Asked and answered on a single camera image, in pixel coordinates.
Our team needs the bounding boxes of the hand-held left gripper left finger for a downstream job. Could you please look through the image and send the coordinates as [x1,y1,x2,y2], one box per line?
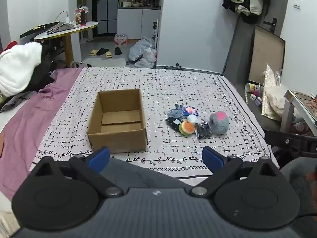
[29,147,124,198]

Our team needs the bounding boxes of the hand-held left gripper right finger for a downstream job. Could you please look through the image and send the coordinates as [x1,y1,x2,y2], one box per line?
[189,146,281,198]

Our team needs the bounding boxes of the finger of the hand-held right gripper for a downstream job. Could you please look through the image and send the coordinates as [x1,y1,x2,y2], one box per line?
[265,130,317,158]

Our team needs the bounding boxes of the brown cardboard box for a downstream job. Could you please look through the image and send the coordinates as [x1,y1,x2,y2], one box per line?
[87,88,149,154]

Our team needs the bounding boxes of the grey plush toy pink patch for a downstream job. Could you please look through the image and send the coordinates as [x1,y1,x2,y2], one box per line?
[209,111,230,136]

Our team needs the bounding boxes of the orange burger plush toy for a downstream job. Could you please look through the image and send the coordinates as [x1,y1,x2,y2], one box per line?
[179,120,196,136]

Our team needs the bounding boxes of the black pouch white patch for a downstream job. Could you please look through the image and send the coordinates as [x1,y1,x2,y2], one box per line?
[165,117,182,131]

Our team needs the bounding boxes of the black plastic packet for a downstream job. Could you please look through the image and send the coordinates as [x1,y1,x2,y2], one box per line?
[195,120,211,139]

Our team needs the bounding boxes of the person's grey trouser leg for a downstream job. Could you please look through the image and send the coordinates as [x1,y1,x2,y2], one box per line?
[106,157,199,192]
[279,157,317,219]

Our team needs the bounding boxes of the grey metal rack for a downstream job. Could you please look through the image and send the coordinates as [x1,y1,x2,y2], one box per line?
[281,89,317,136]

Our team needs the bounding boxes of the translucent white plastic bag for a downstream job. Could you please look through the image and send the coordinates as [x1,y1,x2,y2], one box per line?
[269,84,289,120]

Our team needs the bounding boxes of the blue packet with orange toy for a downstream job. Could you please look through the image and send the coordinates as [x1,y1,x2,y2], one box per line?
[183,106,200,116]

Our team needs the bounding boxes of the grey mouse plush toy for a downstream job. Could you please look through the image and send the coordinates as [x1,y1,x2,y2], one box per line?
[168,104,185,119]

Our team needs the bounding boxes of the purple bed sheet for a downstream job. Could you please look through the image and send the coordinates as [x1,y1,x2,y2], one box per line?
[0,67,85,200]

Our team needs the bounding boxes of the white black patterned blanket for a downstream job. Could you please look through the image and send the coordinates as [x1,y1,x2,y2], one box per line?
[29,67,273,179]

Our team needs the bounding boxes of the brown framed board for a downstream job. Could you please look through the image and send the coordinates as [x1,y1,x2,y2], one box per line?
[248,25,286,85]

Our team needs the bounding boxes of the grey crumpled cloth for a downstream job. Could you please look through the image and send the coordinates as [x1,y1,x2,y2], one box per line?
[0,90,38,112]

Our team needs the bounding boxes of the white plastic bag red contents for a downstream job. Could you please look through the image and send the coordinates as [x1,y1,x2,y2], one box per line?
[135,45,158,69]

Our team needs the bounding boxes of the grey plastic bag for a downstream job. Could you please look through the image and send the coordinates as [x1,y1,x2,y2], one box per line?
[128,37,155,61]

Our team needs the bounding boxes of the pack of water bottles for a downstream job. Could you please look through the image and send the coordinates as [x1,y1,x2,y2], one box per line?
[114,33,129,46]

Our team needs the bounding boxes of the white and black clothes pile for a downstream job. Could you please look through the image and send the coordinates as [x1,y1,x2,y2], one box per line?
[0,42,43,97]

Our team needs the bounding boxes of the oval white table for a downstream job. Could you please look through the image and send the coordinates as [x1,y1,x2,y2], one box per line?
[33,21,99,66]

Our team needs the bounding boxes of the grey cloth on table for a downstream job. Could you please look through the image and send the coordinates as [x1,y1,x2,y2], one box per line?
[47,22,75,35]

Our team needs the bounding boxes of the white cabinet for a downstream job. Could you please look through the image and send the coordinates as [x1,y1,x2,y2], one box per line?
[117,7,161,40]

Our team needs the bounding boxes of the black flat board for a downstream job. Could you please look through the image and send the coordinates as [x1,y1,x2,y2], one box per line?
[20,23,60,39]

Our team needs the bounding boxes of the red snack jar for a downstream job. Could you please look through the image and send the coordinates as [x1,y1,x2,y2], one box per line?
[75,7,89,27]

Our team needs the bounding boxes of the black framed glass door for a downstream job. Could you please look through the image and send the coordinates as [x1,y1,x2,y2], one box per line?
[92,0,118,35]

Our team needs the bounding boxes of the white curved cable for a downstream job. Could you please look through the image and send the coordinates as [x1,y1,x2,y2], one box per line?
[53,10,70,25]

